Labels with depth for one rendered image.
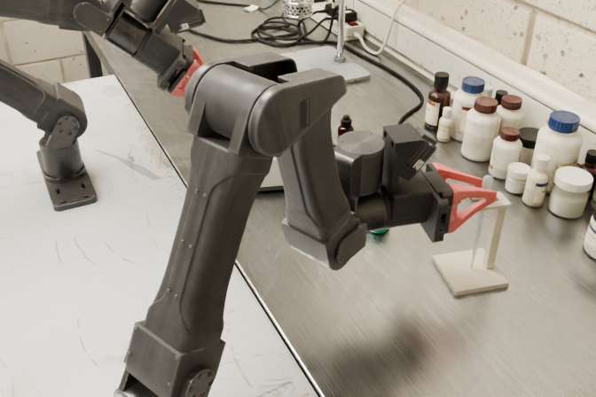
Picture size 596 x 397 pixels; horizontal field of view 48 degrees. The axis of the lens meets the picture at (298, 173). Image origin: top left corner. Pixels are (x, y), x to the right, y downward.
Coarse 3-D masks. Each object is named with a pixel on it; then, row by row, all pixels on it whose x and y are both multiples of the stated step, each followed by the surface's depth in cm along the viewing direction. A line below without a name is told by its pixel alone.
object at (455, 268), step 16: (496, 208) 89; (496, 224) 92; (496, 240) 93; (448, 256) 98; (464, 256) 98; (480, 256) 98; (448, 272) 95; (464, 272) 95; (480, 272) 95; (496, 272) 95; (464, 288) 92; (480, 288) 92; (496, 288) 93
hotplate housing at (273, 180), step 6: (276, 162) 110; (276, 168) 111; (270, 174) 111; (276, 174) 111; (264, 180) 112; (270, 180) 112; (276, 180) 112; (264, 186) 112; (270, 186) 112; (276, 186) 113; (282, 186) 113
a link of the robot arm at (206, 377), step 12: (192, 372) 63; (204, 372) 64; (120, 384) 67; (132, 384) 68; (192, 384) 63; (204, 384) 64; (132, 396) 67; (144, 396) 67; (156, 396) 67; (180, 396) 63; (192, 396) 64; (204, 396) 65
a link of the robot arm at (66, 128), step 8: (64, 120) 107; (72, 120) 108; (56, 128) 107; (64, 128) 108; (72, 128) 108; (48, 136) 111; (56, 136) 108; (64, 136) 108; (72, 136) 109; (48, 144) 108; (56, 144) 109; (64, 144) 109
